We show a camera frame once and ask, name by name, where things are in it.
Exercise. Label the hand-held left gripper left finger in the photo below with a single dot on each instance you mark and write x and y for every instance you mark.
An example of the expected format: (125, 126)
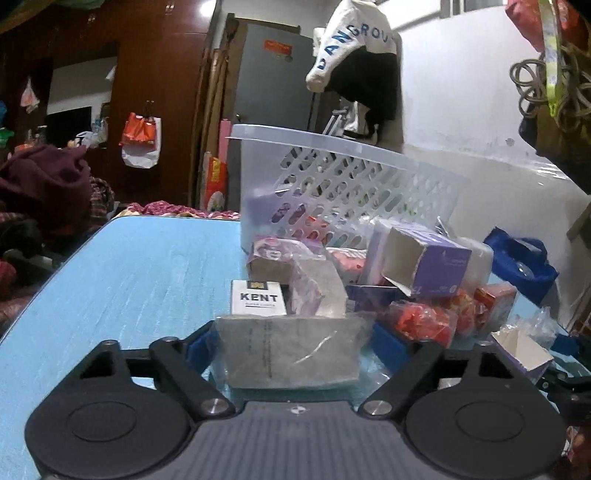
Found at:
(204, 345)

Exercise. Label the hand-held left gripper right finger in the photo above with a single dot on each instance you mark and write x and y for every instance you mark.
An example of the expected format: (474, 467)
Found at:
(390, 345)

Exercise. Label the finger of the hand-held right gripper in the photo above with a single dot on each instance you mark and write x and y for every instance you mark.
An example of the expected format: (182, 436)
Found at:
(570, 392)

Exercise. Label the grey plastic-wrapped box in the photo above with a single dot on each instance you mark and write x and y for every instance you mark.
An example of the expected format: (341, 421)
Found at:
(286, 348)

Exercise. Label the purple plastic-wrapped box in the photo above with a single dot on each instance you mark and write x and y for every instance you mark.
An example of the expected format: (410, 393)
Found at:
(309, 277)

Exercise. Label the white perforated plastic basket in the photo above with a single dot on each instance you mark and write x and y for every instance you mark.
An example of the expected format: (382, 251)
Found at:
(341, 184)

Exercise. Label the red plastic-wrapped packet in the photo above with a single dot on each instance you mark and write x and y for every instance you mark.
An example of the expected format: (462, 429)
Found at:
(422, 323)

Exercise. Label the small open purple box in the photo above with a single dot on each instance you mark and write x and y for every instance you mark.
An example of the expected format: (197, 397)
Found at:
(524, 355)

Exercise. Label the white cigarette pack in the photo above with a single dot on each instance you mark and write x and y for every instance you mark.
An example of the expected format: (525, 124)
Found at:
(258, 297)

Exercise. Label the pink box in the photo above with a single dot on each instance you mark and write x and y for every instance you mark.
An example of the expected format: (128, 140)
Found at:
(351, 265)

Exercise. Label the open purple carton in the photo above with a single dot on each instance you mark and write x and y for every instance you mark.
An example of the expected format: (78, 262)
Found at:
(434, 267)

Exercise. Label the small red box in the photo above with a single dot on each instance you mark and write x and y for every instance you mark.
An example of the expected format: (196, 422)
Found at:
(498, 302)

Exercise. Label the clear plastic container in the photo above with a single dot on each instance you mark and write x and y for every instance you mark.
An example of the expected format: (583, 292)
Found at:
(480, 267)

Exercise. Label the blue fabric bag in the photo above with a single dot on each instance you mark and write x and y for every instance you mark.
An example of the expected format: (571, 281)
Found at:
(526, 267)

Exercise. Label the floral blanket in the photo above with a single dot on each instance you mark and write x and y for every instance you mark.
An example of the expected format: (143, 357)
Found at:
(184, 210)

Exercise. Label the red printed snack bag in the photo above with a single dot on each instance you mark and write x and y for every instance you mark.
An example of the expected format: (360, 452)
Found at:
(214, 184)

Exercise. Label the pink board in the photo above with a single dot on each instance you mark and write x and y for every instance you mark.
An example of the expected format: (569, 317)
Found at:
(225, 138)

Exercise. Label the orange and white plastic bag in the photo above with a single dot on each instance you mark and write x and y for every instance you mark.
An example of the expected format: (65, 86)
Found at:
(141, 138)

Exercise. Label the maroon clothing pile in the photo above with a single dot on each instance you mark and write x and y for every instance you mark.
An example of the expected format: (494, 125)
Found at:
(46, 182)

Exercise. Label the brown wooden wardrobe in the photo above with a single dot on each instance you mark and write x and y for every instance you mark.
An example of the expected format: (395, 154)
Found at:
(161, 64)

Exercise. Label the white and black hanging garment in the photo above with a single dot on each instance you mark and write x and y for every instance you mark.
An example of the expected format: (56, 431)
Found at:
(360, 60)

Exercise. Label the small white hanging bag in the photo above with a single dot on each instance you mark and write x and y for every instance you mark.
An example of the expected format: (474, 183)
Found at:
(30, 97)

